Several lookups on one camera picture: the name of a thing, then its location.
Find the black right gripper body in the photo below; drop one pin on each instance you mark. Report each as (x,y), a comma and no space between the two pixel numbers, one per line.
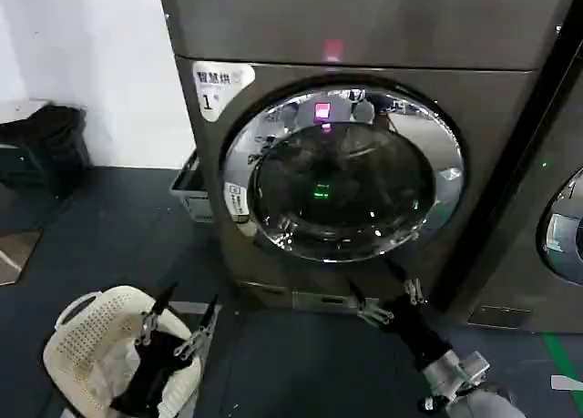
(419,331)

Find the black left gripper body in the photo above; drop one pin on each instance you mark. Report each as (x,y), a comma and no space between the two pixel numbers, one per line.
(155,372)

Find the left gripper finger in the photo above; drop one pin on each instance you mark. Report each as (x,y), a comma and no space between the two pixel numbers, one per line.
(202,329)
(152,320)

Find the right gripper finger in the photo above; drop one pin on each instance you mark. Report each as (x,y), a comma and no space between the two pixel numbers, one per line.
(373,312)
(413,291)

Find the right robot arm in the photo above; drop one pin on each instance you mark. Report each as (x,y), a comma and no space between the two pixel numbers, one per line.
(460,381)

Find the cream perforated laundry basket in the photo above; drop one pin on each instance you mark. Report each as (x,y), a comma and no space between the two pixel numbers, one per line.
(86,345)

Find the round glass dryer door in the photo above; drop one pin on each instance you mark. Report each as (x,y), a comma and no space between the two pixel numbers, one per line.
(346,199)

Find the grey dryer with green light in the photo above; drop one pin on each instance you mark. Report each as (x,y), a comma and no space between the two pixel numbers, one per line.
(524,236)

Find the grey plastic bin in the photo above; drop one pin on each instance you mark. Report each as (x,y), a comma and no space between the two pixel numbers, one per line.
(193,195)

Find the small white door sticker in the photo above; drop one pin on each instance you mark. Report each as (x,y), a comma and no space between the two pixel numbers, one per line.
(237,201)

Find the green floor tape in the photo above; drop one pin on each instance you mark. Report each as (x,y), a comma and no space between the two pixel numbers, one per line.
(562,349)

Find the brown cardboard sheet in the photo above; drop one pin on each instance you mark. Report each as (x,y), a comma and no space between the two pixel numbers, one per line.
(16,254)

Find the white paper scrap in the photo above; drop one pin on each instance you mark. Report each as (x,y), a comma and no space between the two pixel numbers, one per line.
(567,383)

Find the round door with white rim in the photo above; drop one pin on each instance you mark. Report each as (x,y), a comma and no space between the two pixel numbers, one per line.
(567,236)

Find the white energy label sticker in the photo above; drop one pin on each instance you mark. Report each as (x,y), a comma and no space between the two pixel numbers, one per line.
(214,85)

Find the grey front-load dryer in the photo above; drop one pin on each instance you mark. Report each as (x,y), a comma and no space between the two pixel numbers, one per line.
(410,35)

